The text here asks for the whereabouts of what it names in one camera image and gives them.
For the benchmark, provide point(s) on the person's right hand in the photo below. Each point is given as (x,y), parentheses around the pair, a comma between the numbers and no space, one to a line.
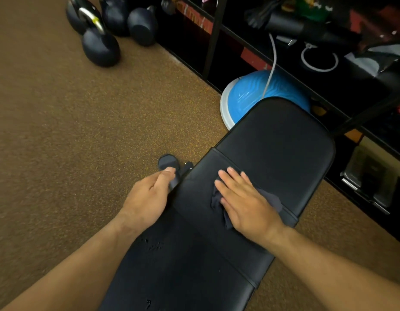
(252,213)

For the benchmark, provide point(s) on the person's left hand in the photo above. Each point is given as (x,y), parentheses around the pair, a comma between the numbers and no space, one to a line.
(145,204)

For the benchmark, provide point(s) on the dark grey cleaning cloth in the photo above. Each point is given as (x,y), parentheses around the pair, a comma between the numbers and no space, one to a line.
(268,197)

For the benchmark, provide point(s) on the black padded workout bench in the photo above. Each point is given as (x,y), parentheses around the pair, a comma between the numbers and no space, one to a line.
(277,142)

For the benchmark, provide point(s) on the person's right forearm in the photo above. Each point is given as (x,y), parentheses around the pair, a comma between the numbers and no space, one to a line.
(336,272)

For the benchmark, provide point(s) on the person's left forearm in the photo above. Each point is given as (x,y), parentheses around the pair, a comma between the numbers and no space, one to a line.
(73,275)

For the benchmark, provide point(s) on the blue balance trainer dome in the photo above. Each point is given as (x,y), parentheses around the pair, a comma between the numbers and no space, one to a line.
(248,93)

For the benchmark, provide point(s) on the small silver clip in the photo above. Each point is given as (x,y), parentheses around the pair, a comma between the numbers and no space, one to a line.
(286,40)

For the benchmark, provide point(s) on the black storage shelf rack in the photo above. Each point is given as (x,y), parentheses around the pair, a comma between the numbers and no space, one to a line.
(214,35)

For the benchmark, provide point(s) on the black and white pouch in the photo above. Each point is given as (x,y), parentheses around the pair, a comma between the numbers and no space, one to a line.
(365,64)

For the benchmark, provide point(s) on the black foam roller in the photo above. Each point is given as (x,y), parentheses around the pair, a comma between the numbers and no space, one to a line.
(290,25)

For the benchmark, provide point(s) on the dark round weight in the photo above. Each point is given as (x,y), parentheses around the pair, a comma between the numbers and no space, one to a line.
(168,5)

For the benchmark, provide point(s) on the green yellow red fabric item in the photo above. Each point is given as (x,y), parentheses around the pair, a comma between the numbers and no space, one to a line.
(307,9)

